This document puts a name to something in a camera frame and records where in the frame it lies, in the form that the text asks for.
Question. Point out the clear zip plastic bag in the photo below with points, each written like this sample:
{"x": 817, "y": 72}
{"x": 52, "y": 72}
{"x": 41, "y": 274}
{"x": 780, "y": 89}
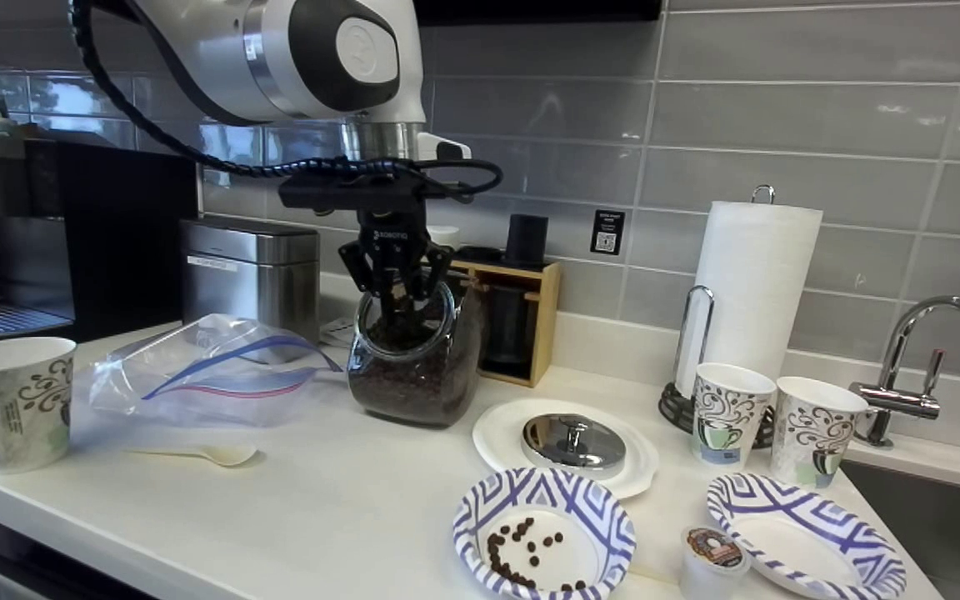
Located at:
{"x": 216, "y": 371}

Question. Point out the small black wall tag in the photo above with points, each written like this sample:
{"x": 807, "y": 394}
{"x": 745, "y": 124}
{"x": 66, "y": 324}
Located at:
{"x": 607, "y": 232}

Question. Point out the patterned paper cup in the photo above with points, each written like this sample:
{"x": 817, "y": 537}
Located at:
{"x": 15, "y": 404}
{"x": 817, "y": 429}
{"x": 731, "y": 411}

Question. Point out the dark upper cabinet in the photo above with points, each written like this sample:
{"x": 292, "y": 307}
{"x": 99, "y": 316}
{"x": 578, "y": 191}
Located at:
{"x": 535, "y": 6}

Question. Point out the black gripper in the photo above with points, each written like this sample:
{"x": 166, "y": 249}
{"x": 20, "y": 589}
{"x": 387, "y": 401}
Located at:
{"x": 398, "y": 239}

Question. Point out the glass jar of coffee beans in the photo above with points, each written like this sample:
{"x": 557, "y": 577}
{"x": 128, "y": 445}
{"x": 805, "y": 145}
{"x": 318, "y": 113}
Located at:
{"x": 416, "y": 383}

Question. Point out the white paper towel roll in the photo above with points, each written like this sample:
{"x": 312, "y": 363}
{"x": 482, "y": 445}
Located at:
{"x": 758, "y": 287}

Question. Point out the white bowl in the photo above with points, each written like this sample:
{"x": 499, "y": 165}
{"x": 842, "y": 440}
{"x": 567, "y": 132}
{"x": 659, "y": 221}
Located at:
{"x": 501, "y": 445}

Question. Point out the stainless steel lidded bin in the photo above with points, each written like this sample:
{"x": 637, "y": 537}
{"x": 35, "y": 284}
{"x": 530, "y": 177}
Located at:
{"x": 247, "y": 272}

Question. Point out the chrome faucet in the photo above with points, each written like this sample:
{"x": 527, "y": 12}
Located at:
{"x": 933, "y": 320}

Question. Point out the empty blue patterned paper bowl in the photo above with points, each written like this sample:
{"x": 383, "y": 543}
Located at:
{"x": 801, "y": 534}

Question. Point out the metal paper towel holder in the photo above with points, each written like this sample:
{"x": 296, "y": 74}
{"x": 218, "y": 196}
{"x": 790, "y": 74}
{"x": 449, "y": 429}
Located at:
{"x": 693, "y": 334}

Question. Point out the kitchen sink basin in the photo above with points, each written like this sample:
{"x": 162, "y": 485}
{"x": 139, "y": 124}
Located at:
{"x": 933, "y": 534}

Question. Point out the shiny metal bowl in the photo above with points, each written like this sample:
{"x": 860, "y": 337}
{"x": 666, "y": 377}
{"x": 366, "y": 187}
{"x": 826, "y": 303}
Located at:
{"x": 571, "y": 440}

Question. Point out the black box on organizer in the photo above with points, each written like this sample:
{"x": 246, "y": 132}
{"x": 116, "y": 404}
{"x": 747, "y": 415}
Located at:
{"x": 525, "y": 242}

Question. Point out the wooden countertop organizer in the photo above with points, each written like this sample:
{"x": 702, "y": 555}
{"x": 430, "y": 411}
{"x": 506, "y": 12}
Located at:
{"x": 540, "y": 320}

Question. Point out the coffee pod cup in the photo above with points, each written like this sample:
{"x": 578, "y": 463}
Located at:
{"x": 715, "y": 555}

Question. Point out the patterned bowl with coffee beans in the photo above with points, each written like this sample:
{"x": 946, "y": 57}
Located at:
{"x": 548, "y": 504}

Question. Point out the white plastic spoon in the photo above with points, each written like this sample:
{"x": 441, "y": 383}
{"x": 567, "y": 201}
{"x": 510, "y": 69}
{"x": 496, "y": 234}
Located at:
{"x": 207, "y": 453}

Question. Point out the black coffee machine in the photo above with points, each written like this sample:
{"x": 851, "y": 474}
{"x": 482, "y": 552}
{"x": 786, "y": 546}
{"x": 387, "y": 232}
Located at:
{"x": 116, "y": 243}

